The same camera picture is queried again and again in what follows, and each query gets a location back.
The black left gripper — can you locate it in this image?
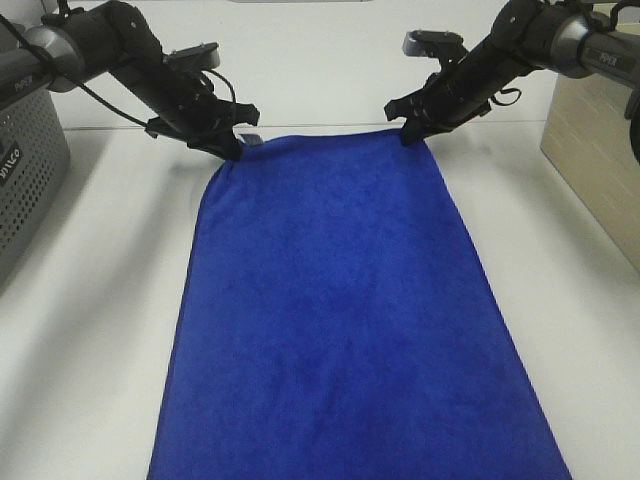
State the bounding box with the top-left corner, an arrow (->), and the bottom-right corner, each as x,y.
145,74 -> 260,159

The blue microfibre towel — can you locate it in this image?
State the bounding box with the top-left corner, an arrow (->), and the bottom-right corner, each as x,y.
148,130 -> 570,479

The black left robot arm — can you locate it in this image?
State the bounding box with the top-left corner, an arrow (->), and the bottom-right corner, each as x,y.
1,1 -> 260,161

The black left camera cable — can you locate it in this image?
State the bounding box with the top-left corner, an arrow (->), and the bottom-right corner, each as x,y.
0,14 -> 237,129

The beige storage box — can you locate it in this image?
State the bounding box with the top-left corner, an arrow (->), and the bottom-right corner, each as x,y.
541,75 -> 639,267

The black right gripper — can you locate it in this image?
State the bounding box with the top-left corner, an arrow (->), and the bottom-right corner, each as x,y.
384,65 -> 493,146

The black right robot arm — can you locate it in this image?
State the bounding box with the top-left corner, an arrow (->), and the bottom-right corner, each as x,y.
384,0 -> 639,153

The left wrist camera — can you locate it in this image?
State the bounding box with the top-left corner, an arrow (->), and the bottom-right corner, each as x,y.
163,42 -> 220,74

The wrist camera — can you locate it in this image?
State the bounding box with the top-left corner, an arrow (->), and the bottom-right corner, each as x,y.
402,30 -> 467,66
163,42 -> 220,74

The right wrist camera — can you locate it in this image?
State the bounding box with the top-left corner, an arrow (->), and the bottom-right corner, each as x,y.
402,30 -> 467,66

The grey perforated plastic basket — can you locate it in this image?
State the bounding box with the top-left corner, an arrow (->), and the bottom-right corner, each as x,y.
1,90 -> 70,282

